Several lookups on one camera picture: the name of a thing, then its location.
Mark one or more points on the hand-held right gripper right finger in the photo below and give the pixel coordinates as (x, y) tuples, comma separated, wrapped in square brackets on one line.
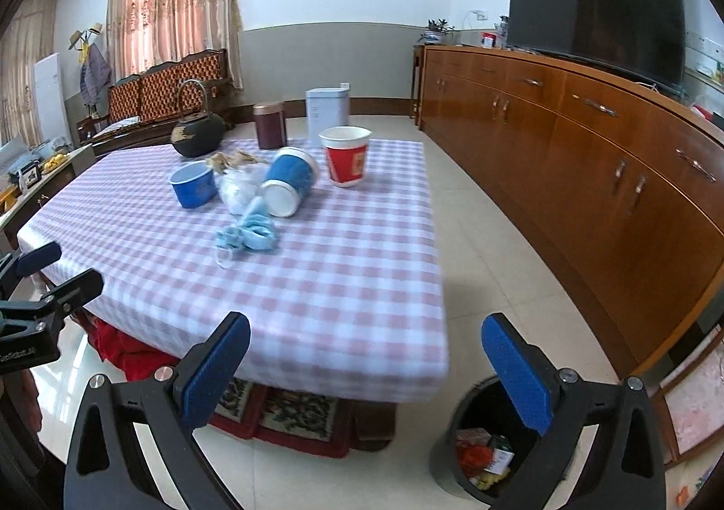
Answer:
[(517, 374)]

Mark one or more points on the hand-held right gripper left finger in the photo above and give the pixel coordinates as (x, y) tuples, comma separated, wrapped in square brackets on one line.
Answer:
[(218, 368)]

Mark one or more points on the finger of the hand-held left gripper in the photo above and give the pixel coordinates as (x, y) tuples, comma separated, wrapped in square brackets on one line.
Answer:
[(39, 258), (73, 292)]

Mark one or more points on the red and white box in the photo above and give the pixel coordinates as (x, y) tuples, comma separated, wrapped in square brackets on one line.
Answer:
[(472, 436)]

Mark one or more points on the green and white box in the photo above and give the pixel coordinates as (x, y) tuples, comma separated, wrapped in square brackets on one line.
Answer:
[(500, 453)]

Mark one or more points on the red plastic bag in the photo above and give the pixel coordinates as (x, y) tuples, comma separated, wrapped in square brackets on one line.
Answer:
[(474, 456)]

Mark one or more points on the black plastic bucket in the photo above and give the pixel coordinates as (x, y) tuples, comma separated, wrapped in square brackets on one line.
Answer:
[(447, 459)]

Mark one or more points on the blue face mask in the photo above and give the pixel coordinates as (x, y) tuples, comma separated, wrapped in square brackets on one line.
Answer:
[(254, 233)]

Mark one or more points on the small blue paper cup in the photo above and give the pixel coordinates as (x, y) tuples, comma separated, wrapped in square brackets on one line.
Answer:
[(192, 190)]

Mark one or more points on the clear plastic bag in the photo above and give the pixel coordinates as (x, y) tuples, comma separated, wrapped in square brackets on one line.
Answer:
[(240, 190)]

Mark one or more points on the tan paper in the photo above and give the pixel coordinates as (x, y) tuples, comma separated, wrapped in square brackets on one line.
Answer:
[(232, 159)]

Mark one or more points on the tall blue paper cup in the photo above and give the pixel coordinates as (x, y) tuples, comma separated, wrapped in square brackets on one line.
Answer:
[(294, 170)]

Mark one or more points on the red paper cup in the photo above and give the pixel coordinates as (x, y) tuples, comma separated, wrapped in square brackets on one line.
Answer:
[(346, 162)]

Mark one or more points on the person's left hand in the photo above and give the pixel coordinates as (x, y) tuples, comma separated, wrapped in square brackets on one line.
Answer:
[(20, 408)]

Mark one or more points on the pale side cabinet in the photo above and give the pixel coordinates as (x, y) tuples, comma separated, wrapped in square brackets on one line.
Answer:
[(34, 204)]

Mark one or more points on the red cloth bundle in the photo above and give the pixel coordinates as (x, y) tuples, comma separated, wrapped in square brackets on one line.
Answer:
[(136, 357)]

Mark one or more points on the red patterned rug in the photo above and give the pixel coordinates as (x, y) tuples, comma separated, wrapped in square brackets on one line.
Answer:
[(294, 419)]

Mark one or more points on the yellow fruits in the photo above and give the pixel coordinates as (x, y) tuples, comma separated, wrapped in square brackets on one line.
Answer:
[(54, 162)]

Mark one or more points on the purple checked tablecloth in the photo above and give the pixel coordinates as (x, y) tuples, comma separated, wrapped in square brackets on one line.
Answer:
[(311, 289)]

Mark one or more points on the carved wooden side stand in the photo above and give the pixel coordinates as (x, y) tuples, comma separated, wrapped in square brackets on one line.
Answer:
[(667, 419)]

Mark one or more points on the white standing air conditioner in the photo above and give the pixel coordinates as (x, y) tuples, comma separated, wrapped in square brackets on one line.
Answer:
[(51, 97)]

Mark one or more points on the pink floral board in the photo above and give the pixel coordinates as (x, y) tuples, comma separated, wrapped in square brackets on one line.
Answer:
[(701, 402)]

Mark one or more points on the black cast iron teapot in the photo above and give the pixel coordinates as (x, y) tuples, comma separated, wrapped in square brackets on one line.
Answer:
[(195, 139)]

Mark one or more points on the beige patterned curtain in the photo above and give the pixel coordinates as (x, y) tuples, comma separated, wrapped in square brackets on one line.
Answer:
[(169, 6), (22, 63)]

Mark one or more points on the coat rack with clothes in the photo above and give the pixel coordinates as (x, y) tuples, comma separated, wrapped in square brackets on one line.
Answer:
[(93, 69)]

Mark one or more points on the wooden bench with cushions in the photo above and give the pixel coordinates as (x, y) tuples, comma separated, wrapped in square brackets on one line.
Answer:
[(169, 91)]

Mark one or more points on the long wooden sideboard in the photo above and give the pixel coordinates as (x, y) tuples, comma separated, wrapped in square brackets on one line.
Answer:
[(594, 176)]

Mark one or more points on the brown round canister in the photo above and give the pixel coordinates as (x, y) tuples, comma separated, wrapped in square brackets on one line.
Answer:
[(270, 128)]

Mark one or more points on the white tin canister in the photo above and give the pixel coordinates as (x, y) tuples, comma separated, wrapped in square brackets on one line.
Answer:
[(327, 114)]

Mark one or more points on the dark wooden plant stand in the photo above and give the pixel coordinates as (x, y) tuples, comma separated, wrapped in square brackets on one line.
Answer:
[(417, 86)]

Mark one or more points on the black speaker box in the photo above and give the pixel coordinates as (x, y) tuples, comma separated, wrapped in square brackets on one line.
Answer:
[(718, 121)]

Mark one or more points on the small red box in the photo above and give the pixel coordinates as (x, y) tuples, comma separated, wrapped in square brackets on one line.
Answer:
[(489, 39)]

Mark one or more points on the clear spray bottle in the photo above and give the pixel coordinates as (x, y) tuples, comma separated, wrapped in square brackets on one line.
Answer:
[(503, 32)]

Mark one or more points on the small potted plant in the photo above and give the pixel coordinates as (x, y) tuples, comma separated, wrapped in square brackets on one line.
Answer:
[(435, 35)]

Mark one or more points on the black flat television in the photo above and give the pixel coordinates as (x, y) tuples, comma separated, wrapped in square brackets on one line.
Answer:
[(594, 1)]

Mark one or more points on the small picture frame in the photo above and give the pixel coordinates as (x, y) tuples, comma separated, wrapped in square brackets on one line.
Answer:
[(28, 173)]

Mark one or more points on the white wall socket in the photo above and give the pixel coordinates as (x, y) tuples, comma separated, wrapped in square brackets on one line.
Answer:
[(479, 15)]

